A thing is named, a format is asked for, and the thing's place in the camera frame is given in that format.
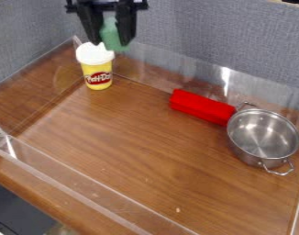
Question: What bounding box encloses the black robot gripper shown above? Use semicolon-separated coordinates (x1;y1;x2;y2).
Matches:
66;0;150;46

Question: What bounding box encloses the green foam cube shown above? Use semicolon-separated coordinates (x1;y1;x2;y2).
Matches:
99;17;128;52

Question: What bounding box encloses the yellow Play-Doh can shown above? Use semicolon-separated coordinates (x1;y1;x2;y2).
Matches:
76;42;115;90

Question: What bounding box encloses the red rectangular block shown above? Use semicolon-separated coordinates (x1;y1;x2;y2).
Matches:
170;89;236;126

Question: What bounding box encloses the stainless steel pot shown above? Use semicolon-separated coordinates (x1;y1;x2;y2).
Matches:
227;101;299;176

